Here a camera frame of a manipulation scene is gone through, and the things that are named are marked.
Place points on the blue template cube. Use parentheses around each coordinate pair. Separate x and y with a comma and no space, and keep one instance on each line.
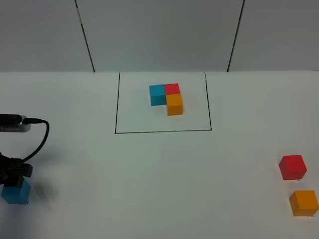
(157,95)

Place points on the orange template cube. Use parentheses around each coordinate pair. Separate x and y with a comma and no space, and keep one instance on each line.
(174,104)

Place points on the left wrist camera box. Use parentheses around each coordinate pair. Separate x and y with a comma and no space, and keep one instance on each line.
(13,123)

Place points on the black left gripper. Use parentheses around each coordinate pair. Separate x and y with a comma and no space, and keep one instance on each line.
(13,171)

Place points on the red template cube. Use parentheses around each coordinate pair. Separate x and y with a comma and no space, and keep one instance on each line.
(172,89)

